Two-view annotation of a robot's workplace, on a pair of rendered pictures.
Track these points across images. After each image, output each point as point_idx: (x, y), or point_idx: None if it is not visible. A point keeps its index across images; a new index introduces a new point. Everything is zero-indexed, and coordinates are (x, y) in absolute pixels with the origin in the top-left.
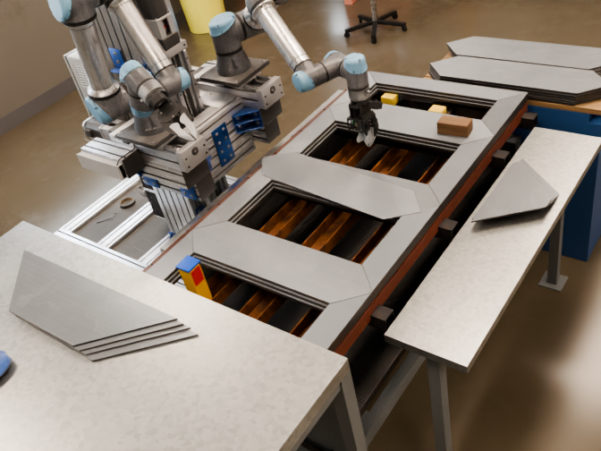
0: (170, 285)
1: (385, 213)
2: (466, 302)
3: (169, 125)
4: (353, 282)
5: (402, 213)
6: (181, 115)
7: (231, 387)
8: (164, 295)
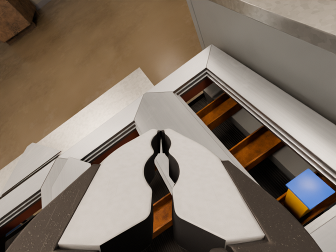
0: (321, 26)
1: (84, 170)
2: (111, 101)
3: (258, 243)
4: (148, 105)
5: (77, 162)
6: (99, 231)
7: None
8: (331, 13)
